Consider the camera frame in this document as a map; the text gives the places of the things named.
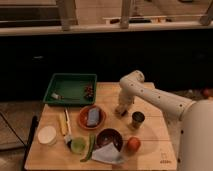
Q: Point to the black chair frame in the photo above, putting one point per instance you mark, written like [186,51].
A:
[27,145]

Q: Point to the orange plate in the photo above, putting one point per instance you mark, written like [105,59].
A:
[83,116]

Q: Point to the grey cloth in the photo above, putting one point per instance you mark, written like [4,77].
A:
[108,154]

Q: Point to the metal cup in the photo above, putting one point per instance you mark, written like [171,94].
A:
[137,119]

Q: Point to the red grapes bunch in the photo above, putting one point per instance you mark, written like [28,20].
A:
[89,92]

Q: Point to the small brush in tray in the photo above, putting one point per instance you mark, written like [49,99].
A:
[59,97]

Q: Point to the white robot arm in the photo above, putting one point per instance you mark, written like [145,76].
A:
[196,137]

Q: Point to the dark brown bowl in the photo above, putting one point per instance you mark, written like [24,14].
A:
[110,135]

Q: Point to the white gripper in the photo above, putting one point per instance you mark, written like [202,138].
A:
[125,102]

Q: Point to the yellow corn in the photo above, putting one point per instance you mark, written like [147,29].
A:
[63,126]

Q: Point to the grey sponge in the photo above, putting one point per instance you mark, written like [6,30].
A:
[93,117]

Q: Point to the green bean pod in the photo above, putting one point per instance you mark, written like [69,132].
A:
[92,138]

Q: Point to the green plastic tray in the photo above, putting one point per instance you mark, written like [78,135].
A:
[70,85]

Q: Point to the red tomato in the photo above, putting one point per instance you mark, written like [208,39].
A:
[133,144]

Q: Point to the white round container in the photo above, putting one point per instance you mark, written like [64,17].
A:
[47,135]

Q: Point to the green cup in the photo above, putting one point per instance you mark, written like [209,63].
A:
[78,145]

